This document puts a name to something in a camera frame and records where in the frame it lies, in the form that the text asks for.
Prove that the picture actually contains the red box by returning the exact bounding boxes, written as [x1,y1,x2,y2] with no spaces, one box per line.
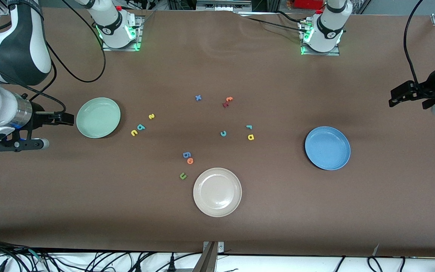
[294,0,324,10]

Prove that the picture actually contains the green plate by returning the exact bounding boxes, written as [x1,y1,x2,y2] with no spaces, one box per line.
[76,97,121,139]

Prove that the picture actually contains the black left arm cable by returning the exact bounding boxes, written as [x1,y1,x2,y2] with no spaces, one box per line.
[403,0,426,85]

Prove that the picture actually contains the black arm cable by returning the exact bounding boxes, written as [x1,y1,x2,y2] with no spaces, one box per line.
[403,0,426,85]
[0,0,107,114]

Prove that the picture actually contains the blue plate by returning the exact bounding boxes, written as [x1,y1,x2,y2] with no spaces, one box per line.
[304,126,351,171]

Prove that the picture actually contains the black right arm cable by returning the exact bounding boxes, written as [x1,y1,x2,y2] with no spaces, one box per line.
[0,0,107,114]

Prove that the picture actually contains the small metal bracket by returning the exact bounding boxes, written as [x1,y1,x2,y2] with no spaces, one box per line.
[203,241,225,253]

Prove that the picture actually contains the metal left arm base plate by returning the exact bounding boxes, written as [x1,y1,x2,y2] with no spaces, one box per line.
[298,19,341,57]

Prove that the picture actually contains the beige plate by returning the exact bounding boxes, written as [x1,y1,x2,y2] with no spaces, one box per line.
[193,167,242,218]

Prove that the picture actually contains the black table cable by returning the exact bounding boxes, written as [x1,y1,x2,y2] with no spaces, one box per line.
[238,11,313,31]

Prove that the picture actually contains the aluminium profile bar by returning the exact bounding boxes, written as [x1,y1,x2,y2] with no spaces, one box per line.
[193,242,219,272]

